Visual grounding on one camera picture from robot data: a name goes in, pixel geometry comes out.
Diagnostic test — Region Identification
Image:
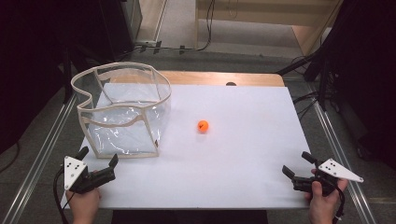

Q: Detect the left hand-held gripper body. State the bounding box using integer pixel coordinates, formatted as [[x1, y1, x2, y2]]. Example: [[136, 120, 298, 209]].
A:
[[64, 156, 117, 195]]

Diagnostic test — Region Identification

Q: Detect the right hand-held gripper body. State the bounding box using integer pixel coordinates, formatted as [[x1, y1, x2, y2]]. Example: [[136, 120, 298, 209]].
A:
[[291, 158, 365, 197]]

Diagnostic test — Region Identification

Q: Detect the clear plastic bag beige trim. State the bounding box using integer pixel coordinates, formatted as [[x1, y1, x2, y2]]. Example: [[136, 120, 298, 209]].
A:
[[70, 62, 173, 160]]

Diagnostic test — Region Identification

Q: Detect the orange ball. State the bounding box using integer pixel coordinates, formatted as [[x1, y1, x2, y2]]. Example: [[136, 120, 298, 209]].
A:
[[197, 119, 210, 133]]

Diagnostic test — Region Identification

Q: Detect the person's left hand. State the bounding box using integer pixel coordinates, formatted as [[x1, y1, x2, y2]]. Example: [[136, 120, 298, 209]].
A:
[[65, 187, 103, 224]]

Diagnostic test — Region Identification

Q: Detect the person's right hand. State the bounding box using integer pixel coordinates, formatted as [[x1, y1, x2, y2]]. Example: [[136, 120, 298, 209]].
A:
[[304, 178, 349, 224]]

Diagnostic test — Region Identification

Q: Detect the black metal stand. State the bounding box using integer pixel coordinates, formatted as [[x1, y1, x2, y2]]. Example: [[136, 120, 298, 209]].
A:
[[61, 46, 75, 105]]

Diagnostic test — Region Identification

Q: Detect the black curtain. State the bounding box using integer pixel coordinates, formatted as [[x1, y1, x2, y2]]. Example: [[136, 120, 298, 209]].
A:
[[0, 0, 134, 155], [303, 0, 396, 171]]

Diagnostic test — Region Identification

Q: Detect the light wooden furniture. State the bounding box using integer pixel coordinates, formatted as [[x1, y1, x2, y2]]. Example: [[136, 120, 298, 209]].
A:
[[194, 0, 345, 58]]

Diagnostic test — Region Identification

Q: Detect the metal floor rail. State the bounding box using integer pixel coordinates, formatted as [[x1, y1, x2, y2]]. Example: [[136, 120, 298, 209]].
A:
[[310, 98, 378, 224], [0, 92, 78, 224]]

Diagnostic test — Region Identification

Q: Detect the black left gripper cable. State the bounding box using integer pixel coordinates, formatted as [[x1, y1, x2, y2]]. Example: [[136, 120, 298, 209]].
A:
[[52, 168, 77, 224]]

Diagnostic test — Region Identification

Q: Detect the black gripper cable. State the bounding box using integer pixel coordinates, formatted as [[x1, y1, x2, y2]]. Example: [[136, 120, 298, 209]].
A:
[[331, 182, 347, 224], [52, 168, 77, 224]]

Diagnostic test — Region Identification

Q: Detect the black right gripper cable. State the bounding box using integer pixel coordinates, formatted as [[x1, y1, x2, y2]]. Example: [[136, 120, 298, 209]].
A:
[[331, 182, 347, 224]]

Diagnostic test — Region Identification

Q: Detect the black floor cable bundle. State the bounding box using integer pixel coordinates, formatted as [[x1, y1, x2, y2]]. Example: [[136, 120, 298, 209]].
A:
[[291, 88, 323, 120]]

